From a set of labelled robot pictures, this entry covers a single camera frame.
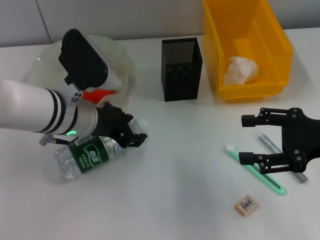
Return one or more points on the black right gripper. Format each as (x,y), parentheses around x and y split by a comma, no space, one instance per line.
(302,142)

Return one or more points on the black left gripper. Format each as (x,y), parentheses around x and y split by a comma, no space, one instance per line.
(110,120)

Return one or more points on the green utility knife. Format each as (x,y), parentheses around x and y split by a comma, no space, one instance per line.
(272,185)

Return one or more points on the red-orange fruit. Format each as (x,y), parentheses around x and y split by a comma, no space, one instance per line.
(96,96)

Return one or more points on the clear plastic water bottle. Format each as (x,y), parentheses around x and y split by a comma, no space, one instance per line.
(87,157)

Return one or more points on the white paper ball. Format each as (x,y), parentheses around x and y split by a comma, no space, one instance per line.
(241,70)

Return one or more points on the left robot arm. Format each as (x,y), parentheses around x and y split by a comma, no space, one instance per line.
(32,107)

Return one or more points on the grey marker pen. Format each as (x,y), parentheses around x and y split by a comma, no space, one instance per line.
(268,143)

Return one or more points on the beige eraser with barcode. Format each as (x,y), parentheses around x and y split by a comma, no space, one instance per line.
(246,205)

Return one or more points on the black mesh pen holder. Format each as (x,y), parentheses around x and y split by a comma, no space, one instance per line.
(181,80)

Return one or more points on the translucent wavy fruit plate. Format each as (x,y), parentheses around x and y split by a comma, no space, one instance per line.
(120,55)

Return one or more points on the yellow plastic storage bin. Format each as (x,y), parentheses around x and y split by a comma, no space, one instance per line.
(250,37)

